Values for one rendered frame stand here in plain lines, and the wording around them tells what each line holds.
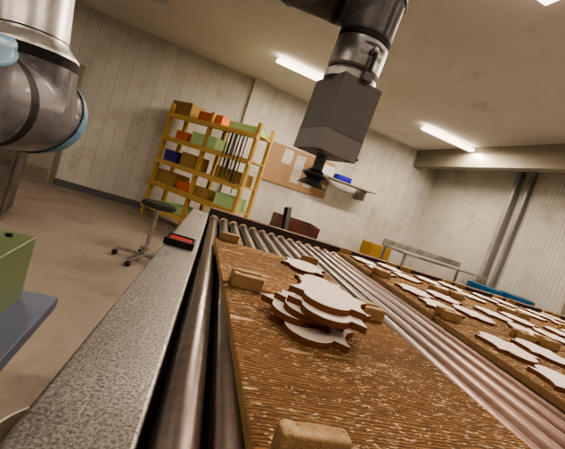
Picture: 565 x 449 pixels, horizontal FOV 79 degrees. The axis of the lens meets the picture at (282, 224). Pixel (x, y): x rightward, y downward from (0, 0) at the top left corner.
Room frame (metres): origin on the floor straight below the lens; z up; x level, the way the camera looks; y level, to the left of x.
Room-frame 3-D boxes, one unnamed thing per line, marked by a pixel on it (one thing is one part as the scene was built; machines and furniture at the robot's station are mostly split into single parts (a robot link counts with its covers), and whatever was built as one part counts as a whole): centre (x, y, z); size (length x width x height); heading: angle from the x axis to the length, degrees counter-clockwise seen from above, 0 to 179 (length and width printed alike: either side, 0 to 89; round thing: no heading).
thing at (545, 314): (1.82, -1.58, 0.94); 0.41 x 0.35 x 0.04; 11
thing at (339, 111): (0.51, -0.04, 1.25); 0.10 x 0.09 x 0.16; 114
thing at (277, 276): (0.88, -0.04, 0.93); 0.41 x 0.35 x 0.02; 15
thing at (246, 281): (0.62, 0.03, 0.95); 0.06 x 0.02 x 0.03; 105
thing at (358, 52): (0.50, -0.03, 1.33); 0.08 x 0.08 x 0.05
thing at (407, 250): (6.26, -2.86, 0.47); 1.90 x 0.70 x 0.95; 109
